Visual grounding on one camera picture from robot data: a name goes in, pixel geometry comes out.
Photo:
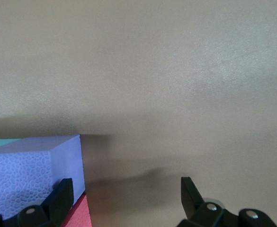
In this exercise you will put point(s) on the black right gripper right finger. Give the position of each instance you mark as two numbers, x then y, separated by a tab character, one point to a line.
195	208

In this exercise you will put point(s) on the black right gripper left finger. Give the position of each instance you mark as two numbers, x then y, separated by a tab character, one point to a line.
55	208

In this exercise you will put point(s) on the red foam cube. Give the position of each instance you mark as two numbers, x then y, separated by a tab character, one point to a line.
80	212

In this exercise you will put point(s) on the purple foam cube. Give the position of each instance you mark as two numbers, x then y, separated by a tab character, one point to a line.
22	165

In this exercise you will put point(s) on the brown table cover sheet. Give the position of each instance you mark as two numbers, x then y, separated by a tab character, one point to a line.
152	71

